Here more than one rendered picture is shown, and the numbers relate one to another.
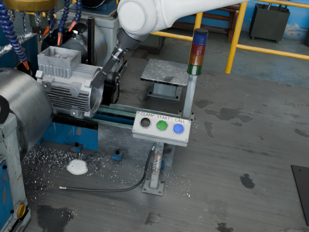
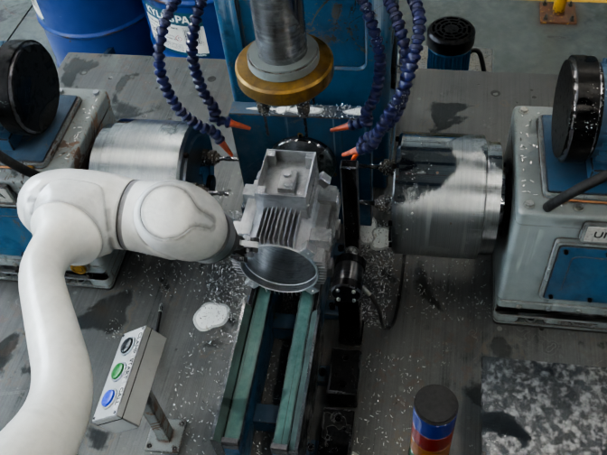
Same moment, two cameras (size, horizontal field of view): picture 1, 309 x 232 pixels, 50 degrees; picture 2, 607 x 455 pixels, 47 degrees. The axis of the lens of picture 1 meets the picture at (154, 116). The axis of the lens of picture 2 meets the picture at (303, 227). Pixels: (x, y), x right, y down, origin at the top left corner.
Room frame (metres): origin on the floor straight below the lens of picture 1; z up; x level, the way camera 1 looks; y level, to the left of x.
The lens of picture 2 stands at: (1.26, -0.57, 2.12)
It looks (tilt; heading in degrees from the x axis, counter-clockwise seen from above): 51 degrees down; 99
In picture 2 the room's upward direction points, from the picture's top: 7 degrees counter-clockwise
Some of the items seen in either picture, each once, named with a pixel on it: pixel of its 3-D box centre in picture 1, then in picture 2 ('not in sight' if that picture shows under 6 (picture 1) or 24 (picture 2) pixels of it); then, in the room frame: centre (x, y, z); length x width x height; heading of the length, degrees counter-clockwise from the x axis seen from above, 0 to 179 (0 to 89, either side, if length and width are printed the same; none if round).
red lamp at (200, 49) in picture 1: (198, 48); (433, 426); (1.35, -0.15, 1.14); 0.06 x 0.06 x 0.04
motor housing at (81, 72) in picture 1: (71, 87); (288, 230); (1.09, 0.32, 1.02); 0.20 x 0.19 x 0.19; 83
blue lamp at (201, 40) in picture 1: (200, 37); (434, 413); (1.35, -0.15, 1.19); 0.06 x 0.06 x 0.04
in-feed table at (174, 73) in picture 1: (166, 81); (554, 437); (1.59, -0.04, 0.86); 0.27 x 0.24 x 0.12; 174
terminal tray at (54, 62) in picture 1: (60, 62); (287, 184); (1.10, 0.36, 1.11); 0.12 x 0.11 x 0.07; 83
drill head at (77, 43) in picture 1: (77, 48); (456, 196); (1.43, 0.39, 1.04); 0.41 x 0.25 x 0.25; 174
